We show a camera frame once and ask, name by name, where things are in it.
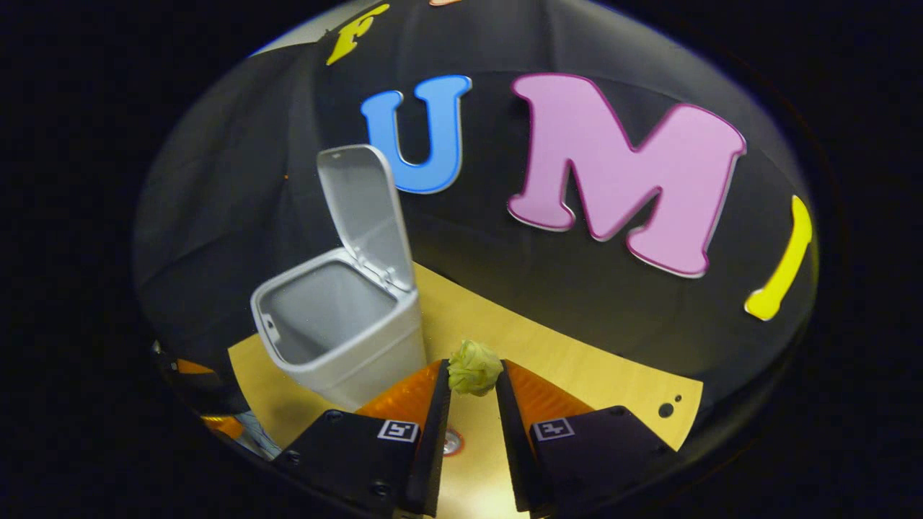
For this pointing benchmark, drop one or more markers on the wooden desktop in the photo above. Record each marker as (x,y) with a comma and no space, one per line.
(562,360)

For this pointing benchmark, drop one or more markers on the red pop can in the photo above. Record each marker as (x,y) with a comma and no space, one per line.
(452,441)

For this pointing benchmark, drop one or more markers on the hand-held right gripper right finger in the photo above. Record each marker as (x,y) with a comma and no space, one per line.
(510,447)

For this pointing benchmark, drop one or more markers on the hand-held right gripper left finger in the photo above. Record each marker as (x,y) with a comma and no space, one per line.
(431,447)

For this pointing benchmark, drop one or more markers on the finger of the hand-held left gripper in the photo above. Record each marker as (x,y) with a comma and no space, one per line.
(195,367)
(223,427)

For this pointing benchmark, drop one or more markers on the white desktop garbage bin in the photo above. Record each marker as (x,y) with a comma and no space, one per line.
(360,339)

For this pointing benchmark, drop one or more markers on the black backdrop cloth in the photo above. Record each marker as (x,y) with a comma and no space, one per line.
(490,231)

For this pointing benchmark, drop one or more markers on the yellow-green paper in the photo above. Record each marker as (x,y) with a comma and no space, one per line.
(474,369)

